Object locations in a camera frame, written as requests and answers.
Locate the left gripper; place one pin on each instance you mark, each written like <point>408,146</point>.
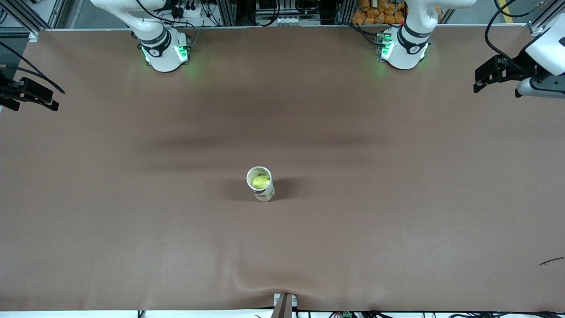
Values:
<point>519,63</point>

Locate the yellow tennis ball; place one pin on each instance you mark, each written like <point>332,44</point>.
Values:
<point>260,181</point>

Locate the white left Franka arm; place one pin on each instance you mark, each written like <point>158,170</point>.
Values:
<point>406,48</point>

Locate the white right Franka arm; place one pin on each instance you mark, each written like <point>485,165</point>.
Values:
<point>161,57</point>

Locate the orange packaged goods pile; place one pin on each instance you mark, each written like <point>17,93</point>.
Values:
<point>375,11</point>

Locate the white power strip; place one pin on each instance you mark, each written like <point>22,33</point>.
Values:
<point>192,13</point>

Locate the brown table mat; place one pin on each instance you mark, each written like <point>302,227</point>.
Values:
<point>397,221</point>

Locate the small black strip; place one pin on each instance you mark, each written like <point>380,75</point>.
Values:
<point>551,261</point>

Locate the white electronics box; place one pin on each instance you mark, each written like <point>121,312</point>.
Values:
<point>287,15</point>

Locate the aluminium frame profile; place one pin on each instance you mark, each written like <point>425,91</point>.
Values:
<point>34,36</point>
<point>535,28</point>

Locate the aluminium frame post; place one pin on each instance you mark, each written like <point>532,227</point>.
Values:
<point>227,11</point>
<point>344,11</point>

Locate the grey clamp bracket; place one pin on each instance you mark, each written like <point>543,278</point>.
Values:
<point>284,307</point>

